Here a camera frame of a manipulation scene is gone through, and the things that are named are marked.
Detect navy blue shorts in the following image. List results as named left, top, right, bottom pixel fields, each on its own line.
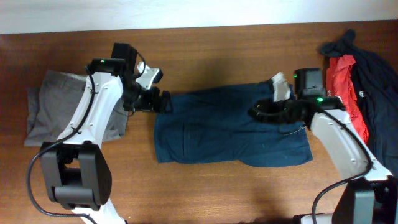
left=154, top=82, right=313, bottom=167

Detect black garment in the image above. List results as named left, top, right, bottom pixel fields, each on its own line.
left=319, top=29, right=397, bottom=176

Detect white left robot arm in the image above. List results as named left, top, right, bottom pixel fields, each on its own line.
left=26, top=43, right=172, bottom=223

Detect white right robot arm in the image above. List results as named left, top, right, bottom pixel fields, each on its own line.
left=248, top=68, right=397, bottom=224

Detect red garment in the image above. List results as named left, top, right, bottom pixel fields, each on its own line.
left=326, top=55, right=369, bottom=144

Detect grey folded shorts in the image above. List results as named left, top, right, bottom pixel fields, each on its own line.
left=24, top=70, right=127, bottom=146

